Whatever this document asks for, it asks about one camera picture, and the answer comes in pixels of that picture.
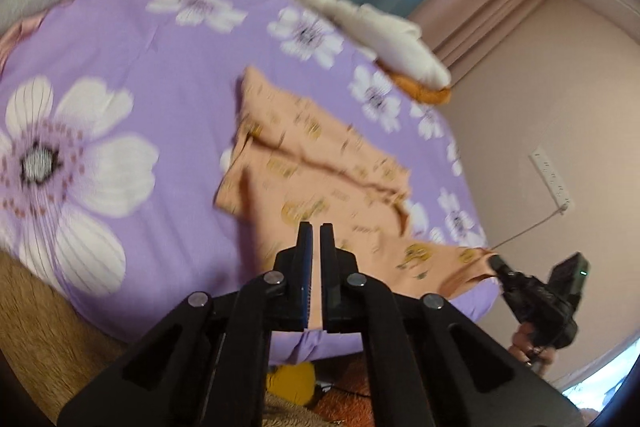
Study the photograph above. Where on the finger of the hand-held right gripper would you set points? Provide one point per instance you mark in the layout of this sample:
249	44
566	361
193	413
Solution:
500	267

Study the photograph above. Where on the yellow plush toy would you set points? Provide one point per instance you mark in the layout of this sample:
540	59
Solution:
292	382

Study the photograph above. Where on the beige pleated curtain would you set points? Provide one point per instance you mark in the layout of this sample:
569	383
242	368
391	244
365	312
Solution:
490	7

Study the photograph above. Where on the orange cloth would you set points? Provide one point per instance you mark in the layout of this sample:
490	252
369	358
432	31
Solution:
345	402

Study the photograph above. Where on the purple floral bedsheet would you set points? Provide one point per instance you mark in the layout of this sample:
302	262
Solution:
150	82

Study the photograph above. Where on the white wall socket strip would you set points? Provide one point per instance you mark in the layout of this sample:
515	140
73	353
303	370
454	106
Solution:
552	179

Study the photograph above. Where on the person's right hand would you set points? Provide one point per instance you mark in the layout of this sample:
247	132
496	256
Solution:
522	343

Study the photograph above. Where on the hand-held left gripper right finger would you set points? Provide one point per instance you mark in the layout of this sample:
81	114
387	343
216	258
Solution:
327	267

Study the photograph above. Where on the peach printed small garment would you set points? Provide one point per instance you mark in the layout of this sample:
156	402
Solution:
325	157

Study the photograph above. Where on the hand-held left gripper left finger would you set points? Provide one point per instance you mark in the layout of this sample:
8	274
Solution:
306	277

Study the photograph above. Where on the brown fuzzy rug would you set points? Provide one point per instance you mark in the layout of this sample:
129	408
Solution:
50	332

